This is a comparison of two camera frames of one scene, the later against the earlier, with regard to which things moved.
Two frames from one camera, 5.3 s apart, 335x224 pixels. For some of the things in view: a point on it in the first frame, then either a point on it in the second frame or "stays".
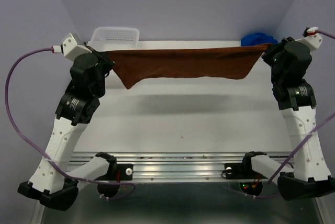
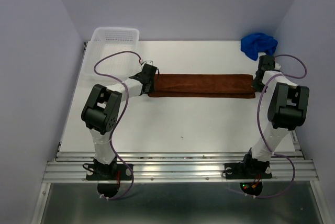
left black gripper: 102,56 → 151,87
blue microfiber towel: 257,38 stays
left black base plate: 124,172 stays
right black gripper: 268,56 → 259,88
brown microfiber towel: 133,66 → 203,86
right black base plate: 236,171 stays
